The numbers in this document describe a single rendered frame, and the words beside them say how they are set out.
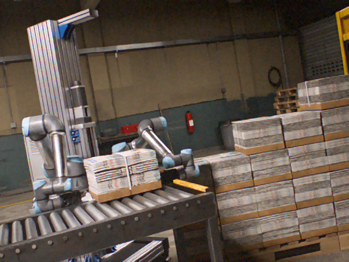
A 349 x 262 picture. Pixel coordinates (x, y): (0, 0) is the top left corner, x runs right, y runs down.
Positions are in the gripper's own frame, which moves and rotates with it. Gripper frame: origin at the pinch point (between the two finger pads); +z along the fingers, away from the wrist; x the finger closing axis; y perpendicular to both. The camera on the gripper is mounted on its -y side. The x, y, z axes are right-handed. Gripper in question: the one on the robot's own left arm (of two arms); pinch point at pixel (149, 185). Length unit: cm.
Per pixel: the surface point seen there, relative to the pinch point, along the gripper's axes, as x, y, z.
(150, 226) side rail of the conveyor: 62, -7, 22
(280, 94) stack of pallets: -518, 41, -522
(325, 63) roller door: -565, 102, -728
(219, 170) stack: -9, -3, -57
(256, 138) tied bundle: 0, 15, -85
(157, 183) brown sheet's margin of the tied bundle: 22.5, 4.3, 1.6
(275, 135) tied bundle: 5, 15, -98
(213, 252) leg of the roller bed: 62, -29, -8
